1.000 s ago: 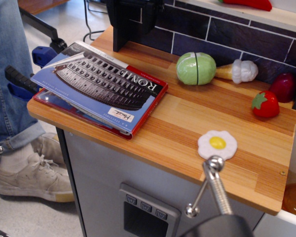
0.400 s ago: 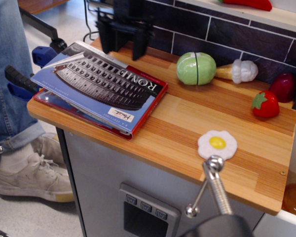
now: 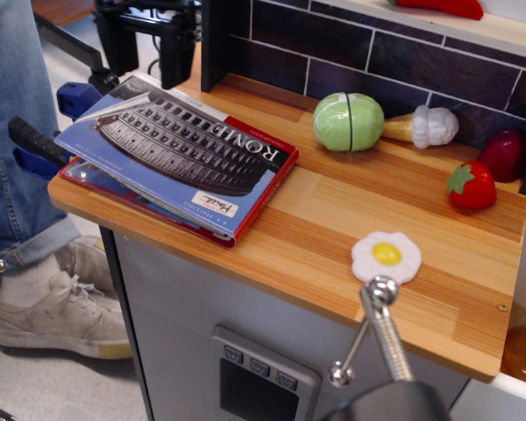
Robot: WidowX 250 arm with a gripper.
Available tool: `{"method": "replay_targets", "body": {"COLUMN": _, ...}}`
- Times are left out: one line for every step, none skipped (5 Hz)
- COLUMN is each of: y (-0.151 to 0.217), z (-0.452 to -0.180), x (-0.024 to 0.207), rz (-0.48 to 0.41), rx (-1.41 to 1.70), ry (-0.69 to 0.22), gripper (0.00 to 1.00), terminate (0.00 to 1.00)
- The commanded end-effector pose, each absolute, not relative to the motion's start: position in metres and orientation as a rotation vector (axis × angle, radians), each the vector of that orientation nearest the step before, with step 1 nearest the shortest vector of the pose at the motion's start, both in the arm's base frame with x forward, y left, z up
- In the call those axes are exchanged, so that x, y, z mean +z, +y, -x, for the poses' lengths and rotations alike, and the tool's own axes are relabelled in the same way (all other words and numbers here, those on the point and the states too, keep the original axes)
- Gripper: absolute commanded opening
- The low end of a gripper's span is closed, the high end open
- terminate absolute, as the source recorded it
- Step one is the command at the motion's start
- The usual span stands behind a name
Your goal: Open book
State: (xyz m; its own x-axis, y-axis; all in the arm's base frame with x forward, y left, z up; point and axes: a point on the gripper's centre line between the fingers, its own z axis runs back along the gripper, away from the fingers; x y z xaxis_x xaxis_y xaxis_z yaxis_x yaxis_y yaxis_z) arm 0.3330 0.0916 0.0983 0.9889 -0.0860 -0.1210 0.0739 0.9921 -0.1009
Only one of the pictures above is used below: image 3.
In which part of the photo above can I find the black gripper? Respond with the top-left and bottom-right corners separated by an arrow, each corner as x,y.
95,1 -> 202,89

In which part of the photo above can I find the Rome guide book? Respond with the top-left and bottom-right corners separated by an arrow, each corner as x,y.
55,74 -> 298,248

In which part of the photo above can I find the black chair base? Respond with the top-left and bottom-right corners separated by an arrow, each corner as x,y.
33,13 -> 119,95

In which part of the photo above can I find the blue black bar clamp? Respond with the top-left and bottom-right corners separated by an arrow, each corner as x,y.
8,82 -> 102,180

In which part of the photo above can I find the green toy cabbage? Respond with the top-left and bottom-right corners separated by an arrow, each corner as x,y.
313,92 -> 384,152

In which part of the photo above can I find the person leg in jeans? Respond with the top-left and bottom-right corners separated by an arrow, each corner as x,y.
0,0 -> 82,299

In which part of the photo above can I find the beige sneaker behind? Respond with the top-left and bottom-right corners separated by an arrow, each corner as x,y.
54,236 -> 115,291

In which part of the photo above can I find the beige sneaker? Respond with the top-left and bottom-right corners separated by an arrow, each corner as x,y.
54,236 -> 115,291
0,256 -> 132,360

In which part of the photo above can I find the beige sneaker front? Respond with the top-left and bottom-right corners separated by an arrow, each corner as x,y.
0,256 -> 132,360

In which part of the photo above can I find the toy ice cream cone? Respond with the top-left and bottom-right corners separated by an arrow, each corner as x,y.
382,105 -> 459,149

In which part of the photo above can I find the grey toy kitchen cabinet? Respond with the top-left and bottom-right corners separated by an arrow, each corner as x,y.
99,226 -> 472,421

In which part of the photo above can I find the red toy chili pepper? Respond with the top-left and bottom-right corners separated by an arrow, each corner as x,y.
388,0 -> 484,20

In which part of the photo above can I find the toy fried egg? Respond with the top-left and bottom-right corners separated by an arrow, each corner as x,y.
352,232 -> 423,285

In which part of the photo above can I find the grey oven control panel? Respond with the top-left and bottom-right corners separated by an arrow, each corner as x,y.
210,325 -> 322,421

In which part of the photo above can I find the red toy strawberry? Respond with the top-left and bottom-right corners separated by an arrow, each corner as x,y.
446,161 -> 497,209

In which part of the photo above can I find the dark red toy fruit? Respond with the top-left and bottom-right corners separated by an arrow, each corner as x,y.
478,129 -> 526,182

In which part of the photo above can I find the black cable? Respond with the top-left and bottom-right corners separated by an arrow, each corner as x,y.
146,37 -> 164,75

